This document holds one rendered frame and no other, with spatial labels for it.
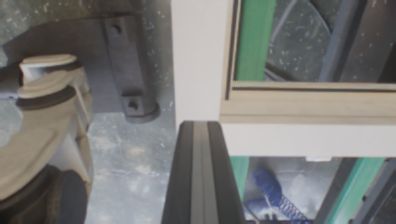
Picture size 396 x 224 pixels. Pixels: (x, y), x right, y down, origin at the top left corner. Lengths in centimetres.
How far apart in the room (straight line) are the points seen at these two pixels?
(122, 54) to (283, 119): 85
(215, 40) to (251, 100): 11
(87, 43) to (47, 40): 17
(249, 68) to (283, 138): 9
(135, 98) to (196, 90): 85
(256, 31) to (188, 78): 11
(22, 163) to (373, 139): 42
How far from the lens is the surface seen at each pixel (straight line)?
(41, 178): 36
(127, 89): 105
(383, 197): 112
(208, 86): 19
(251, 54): 26
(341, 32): 67
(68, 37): 111
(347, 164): 45
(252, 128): 22
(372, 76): 72
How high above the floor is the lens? 111
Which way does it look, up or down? 62 degrees down
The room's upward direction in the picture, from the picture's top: 180 degrees clockwise
